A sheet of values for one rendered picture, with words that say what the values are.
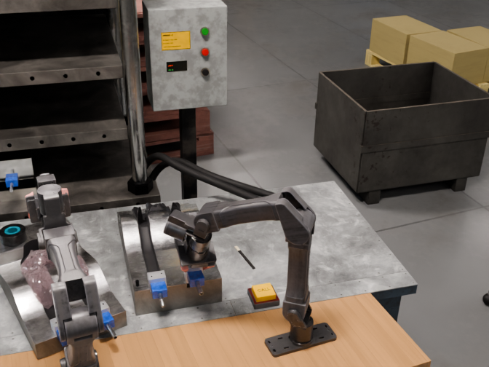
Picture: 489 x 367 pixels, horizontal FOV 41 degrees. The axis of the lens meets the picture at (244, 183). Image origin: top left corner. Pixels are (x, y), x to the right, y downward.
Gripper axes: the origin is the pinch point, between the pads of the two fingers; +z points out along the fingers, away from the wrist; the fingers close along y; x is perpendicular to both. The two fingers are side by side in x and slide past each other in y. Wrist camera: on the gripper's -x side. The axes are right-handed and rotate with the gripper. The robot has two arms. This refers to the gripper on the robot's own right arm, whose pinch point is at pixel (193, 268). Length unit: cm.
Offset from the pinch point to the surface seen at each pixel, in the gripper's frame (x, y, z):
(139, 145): -67, 6, 27
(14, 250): -21, 51, 15
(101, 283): -3.7, 26.3, 9.8
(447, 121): -127, -191, 103
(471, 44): -260, -306, 172
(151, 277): 0.4, 12.4, 1.6
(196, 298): 6.2, -0.4, 8.2
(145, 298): 4.9, 14.5, 6.1
